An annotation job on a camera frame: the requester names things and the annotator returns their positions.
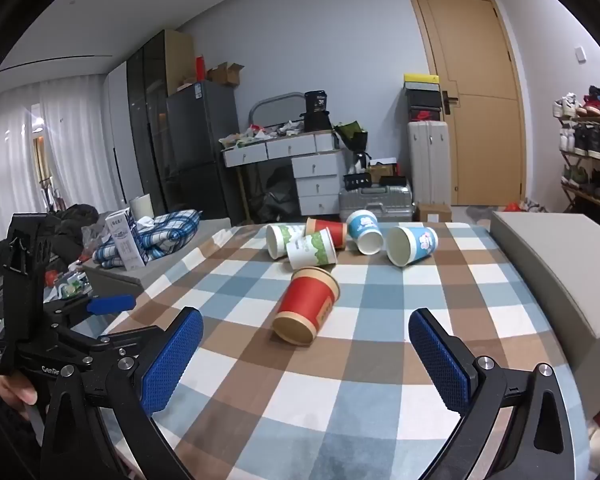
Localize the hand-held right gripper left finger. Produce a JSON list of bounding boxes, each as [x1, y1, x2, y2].
[[39, 306, 204, 480]]

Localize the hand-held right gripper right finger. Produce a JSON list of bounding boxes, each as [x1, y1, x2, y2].
[[408, 307, 583, 480]]

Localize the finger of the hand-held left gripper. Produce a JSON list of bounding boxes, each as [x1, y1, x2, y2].
[[50, 294, 136, 324], [86, 327, 167, 367]]

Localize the red paper cup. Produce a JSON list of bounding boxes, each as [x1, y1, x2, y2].
[[305, 216, 348, 251], [272, 266, 341, 347]]

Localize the blue paper cup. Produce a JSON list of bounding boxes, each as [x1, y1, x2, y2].
[[346, 209, 384, 255], [386, 225, 439, 267]]

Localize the green and white paper cup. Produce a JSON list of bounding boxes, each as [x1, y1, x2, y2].
[[266, 223, 307, 260], [286, 227, 337, 271]]

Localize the person's left hand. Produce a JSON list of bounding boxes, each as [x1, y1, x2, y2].
[[0, 374, 38, 414]]

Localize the clear plastic bag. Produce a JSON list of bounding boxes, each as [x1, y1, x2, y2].
[[50, 259, 97, 302]]

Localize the white carton box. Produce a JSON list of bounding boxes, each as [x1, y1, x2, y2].
[[104, 212, 148, 271]]

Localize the checked tablecloth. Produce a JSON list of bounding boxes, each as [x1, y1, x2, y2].
[[97, 220, 588, 480]]

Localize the black jacket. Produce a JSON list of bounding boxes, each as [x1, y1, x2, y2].
[[44, 203, 102, 262]]

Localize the blue plaid cloth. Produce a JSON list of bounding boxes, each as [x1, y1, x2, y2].
[[92, 209, 202, 265]]

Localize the white paper towel roll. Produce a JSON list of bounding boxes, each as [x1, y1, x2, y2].
[[129, 193, 155, 222]]

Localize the white curtain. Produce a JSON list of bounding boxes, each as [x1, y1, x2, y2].
[[0, 71, 117, 243]]

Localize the brown cardboard box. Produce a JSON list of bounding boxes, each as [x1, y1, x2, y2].
[[414, 202, 453, 224]]

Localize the silver suitcase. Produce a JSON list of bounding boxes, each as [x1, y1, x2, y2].
[[338, 185, 415, 224]]

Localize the grey refrigerator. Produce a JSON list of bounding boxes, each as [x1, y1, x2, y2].
[[166, 79, 246, 227]]

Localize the black bag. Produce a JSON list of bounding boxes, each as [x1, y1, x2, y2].
[[247, 166, 301, 224]]

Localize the black glass cabinet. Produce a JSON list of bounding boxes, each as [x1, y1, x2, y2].
[[126, 30, 197, 211]]

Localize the small cardboard box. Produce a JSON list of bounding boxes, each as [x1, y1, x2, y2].
[[368, 159, 399, 184]]

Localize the white suitcase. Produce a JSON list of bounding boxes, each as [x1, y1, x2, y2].
[[407, 120, 453, 207]]

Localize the pile of desk clutter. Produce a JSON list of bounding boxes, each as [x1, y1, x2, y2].
[[218, 120, 307, 149]]

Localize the white desk with drawers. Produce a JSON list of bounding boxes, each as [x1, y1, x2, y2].
[[221, 129, 342, 226]]

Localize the wooden door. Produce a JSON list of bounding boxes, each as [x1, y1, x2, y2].
[[406, 0, 528, 207]]

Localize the open cardboard box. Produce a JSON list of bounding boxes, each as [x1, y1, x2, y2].
[[207, 62, 245, 87]]

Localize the wooden shoe rack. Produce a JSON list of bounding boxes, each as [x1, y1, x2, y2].
[[557, 115, 600, 215]]

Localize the rows of shoes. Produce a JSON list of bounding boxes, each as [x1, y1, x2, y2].
[[552, 85, 600, 206]]

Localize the grey metal bed frame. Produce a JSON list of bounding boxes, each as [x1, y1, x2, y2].
[[247, 91, 306, 132]]

